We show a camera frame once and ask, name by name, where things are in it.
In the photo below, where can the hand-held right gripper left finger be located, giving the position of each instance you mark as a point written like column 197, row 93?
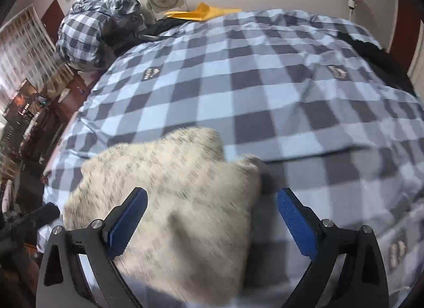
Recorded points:
column 129, row 225

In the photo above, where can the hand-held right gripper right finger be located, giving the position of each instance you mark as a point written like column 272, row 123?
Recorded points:
column 296, row 225

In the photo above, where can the cream plaid fleece jacket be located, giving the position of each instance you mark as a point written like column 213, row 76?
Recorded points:
column 185, row 195

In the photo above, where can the dark clothes heap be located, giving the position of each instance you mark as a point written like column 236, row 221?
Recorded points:
column 169, row 28

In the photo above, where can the dark wooden television stand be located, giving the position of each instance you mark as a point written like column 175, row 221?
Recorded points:
column 43, row 135

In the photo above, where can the television screen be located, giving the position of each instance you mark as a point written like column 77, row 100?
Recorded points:
column 21, row 101

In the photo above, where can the blue grey checkered blanket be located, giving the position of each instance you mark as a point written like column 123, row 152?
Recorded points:
column 265, row 96

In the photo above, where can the patterned window curtain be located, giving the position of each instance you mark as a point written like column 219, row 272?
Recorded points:
column 29, row 53

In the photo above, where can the black garment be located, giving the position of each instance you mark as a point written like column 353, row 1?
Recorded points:
column 384, row 62

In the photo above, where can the crumpled checkered duvet pile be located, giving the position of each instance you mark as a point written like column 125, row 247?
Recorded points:
column 82, row 36

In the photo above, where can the brown wooden door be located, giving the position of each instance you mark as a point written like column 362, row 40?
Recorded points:
column 53, row 19
column 405, row 19

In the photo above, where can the yellow cloth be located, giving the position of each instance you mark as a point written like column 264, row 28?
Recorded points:
column 202, row 13

